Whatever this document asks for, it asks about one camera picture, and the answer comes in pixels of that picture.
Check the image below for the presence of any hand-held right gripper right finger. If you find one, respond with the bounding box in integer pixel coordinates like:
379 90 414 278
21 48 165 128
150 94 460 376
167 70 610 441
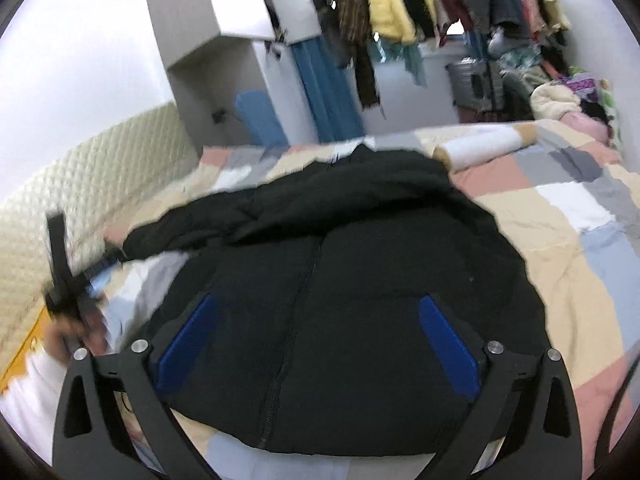
418 295 584 480

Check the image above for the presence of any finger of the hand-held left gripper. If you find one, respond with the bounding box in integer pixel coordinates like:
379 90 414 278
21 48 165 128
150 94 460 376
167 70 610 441
80 245 128 286

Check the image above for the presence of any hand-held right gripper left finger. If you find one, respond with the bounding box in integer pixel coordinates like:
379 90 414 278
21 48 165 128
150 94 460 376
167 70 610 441
51 292 223 480

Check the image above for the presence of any black zip jacket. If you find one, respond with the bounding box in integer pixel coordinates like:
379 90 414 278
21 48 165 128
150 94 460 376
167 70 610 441
102 144 553 462

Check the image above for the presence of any person's left forearm white sleeve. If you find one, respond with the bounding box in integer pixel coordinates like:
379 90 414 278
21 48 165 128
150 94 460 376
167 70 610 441
0 347 71 433

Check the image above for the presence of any pile of mixed clothes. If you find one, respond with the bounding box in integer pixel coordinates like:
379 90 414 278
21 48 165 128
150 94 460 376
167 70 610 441
500 42 627 147

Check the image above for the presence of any row of hanging clothes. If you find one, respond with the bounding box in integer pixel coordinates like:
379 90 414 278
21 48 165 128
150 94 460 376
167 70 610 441
300 0 572 111

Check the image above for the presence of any person's left hand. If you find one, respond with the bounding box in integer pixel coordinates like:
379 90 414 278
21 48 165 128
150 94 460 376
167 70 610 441
46 316 108 362

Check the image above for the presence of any cream quilted headboard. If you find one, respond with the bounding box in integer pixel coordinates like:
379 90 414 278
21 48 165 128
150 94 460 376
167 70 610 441
0 102 202 378

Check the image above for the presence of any yellow cloth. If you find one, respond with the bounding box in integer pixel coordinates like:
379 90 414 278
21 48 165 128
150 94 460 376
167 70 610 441
0 305 51 397

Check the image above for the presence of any patchwork pastel bed blanket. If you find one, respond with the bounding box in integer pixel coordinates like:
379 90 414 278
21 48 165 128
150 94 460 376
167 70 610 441
97 120 640 480

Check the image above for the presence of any white roll with cardboard core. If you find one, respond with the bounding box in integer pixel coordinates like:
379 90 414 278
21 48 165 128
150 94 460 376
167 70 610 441
432 122 540 172

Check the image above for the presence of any blue flat board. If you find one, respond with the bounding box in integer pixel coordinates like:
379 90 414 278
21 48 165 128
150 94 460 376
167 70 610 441
234 91 289 148

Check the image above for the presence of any grey laundry basket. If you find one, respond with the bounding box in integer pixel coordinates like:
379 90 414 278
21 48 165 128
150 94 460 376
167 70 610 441
445 57 504 112

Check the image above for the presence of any grey wardrobe cabinet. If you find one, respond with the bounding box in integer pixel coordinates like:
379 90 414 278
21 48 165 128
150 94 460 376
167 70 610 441
141 0 322 150

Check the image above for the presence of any cream fleece cloth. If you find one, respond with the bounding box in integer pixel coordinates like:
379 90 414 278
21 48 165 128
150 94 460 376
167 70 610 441
530 82 584 122

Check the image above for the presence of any blue hanging curtain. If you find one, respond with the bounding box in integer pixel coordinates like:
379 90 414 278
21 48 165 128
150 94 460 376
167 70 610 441
291 37 366 143

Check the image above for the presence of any dark plaid hanging garment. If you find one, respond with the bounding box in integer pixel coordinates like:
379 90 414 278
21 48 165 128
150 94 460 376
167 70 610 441
320 0 382 109

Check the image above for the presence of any yellow hanging jacket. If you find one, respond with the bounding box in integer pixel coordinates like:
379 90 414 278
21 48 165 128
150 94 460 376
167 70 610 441
362 0 434 44

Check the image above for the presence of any black cable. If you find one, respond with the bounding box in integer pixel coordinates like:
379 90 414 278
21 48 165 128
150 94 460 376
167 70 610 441
594 367 637 463

